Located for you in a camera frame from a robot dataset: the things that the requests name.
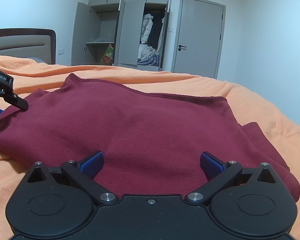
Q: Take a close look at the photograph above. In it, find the maroon red garment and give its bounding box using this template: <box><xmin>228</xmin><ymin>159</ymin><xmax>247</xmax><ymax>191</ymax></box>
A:
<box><xmin>0</xmin><ymin>74</ymin><xmax>300</xmax><ymax>200</ymax></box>

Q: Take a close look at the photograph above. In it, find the pile of clothes in wardrobe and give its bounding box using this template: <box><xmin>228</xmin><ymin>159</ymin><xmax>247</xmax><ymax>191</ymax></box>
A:
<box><xmin>137</xmin><ymin>44</ymin><xmax>160</xmax><ymax>67</ymax></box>

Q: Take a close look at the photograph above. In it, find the orange bed sheet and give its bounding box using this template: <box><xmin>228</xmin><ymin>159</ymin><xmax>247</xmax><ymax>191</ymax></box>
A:
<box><xmin>0</xmin><ymin>56</ymin><xmax>300</xmax><ymax>239</ymax></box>

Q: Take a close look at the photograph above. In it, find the checked pillow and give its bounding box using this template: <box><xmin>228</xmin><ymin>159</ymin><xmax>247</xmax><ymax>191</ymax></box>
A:
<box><xmin>29</xmin><ymin>57</ymin><xmax>46</xmax><ymax>64</ymax></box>

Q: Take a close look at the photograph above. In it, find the brown padded headboard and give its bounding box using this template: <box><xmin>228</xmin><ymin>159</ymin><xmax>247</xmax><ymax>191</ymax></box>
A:
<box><xmin>0</xmin><ymin>28</ymin><xmax>56</xmax><ymax>64</ymax></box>

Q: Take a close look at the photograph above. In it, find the colourful bag in wardrobe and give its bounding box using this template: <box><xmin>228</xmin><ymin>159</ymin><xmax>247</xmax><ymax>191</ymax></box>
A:
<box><xmin>101</xmin><ymin>44</ymin><xmax>114</xmax><ymax>66</ymax></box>

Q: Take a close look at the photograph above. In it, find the grey wardrobe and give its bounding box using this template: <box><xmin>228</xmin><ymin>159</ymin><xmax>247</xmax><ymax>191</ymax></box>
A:
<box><xmin>70</xmin><ymin>0</ymin><xmax>171</xmax><ymax>71</ymax></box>

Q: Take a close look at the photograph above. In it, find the hanging white jacket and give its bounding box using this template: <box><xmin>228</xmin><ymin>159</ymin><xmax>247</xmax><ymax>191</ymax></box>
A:
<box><xmin>140</xmin><ymin>14</ymin><xmax>153</xmax><ymax>44</ymax></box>

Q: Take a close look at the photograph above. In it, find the hanging black garment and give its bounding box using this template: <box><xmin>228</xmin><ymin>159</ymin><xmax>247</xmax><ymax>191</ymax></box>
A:
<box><xmin>147</xmin><ymin>12</ymin><xmax>165</xmax><ymax>49</ymax></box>

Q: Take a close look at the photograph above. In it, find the grey room door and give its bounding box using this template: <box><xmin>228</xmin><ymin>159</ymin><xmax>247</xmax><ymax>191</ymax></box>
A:
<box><xmin>172</xmin><ymin>0</ymin><xmax>226</xmax><ymax>79</ymax></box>

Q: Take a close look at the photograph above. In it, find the white wall socket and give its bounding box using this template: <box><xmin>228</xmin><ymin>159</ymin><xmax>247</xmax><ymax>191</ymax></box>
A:
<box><xmin>58</xmin><ymin>48</ymin><xmax>64</xmax><ymax>55</ymax></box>

